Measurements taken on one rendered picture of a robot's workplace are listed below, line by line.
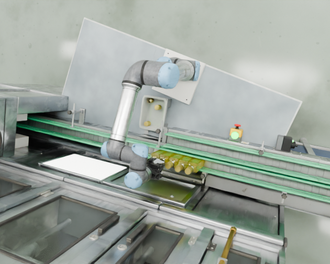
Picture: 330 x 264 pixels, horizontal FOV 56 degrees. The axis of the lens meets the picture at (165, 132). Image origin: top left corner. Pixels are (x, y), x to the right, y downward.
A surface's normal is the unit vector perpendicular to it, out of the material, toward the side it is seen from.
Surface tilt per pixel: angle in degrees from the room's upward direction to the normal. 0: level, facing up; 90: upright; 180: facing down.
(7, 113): 90
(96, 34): 0
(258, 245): 0
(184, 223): 0
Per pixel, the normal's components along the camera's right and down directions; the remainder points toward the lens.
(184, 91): -0.35, 0.11
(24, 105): 0.93, 0.19
